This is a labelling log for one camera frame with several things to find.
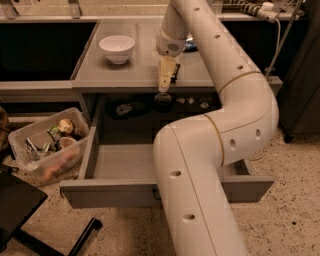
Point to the clear plastic bin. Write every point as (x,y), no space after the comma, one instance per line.
(51,146)

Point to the white power strip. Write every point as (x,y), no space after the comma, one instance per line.
(263,11)

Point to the black drawer handle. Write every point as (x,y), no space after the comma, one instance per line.
(156,194)

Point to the grey metal cabinet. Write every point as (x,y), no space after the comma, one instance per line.
(130,73)

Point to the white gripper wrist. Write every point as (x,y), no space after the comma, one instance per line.
(169,45)

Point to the dark object under cabinet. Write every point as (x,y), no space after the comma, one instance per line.
(125,109)

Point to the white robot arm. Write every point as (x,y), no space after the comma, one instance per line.
(212,230)

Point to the black chair base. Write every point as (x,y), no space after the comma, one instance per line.
(18,202)

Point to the blue crushed soda can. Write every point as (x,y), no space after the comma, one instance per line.
(190,45)

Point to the black round object under cabinet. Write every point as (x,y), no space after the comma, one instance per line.
(162,102)

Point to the white ceramic bowl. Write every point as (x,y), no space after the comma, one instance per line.
(117,48)

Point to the grey open top drawer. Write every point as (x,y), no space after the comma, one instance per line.
(123,173)

